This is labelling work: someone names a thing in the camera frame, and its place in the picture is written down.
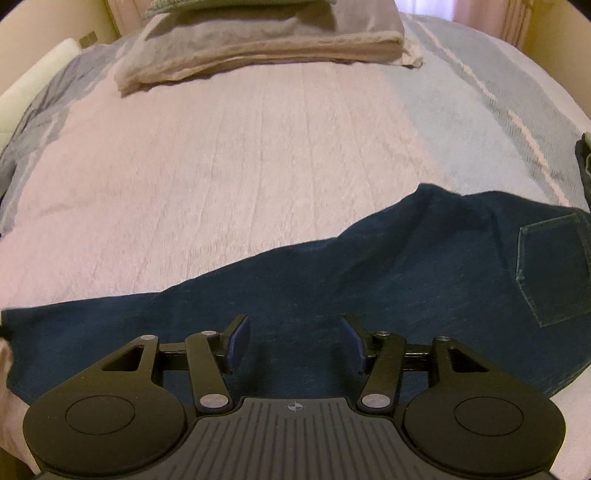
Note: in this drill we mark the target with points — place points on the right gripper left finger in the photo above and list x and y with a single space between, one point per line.
211 356

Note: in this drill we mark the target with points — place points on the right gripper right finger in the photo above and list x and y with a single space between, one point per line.
380 357

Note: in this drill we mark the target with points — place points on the dark blue denim jeans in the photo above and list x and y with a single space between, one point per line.
505 276

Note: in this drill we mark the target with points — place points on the pink grey striped bedspread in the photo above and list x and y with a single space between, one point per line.
112 195

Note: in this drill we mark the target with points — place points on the folded grey green clothes stack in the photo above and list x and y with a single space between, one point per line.
583 157

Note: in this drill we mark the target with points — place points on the folded beige blanket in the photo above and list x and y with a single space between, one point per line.
174 47

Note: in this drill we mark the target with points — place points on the white quilted bolster pillow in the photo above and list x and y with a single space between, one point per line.
17 98

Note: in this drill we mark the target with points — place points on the green knitted cushion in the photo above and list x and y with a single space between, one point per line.
246 9

